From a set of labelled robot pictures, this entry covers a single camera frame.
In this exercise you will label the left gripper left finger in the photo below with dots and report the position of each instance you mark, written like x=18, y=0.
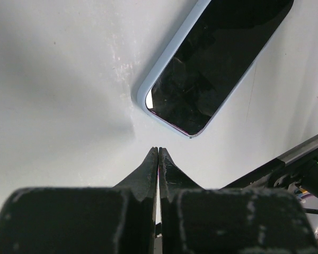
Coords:
x=118, y=219

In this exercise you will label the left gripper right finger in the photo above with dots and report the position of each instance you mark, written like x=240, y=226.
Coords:
x=228, y=220

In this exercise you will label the aluminium frame rail front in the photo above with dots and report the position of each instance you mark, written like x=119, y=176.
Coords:
x=299, y=151

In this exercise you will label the clear blue phone case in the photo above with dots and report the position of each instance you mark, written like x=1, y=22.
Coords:
x=161, y=68

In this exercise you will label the black phone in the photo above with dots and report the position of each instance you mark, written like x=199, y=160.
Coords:
x=214, y=66

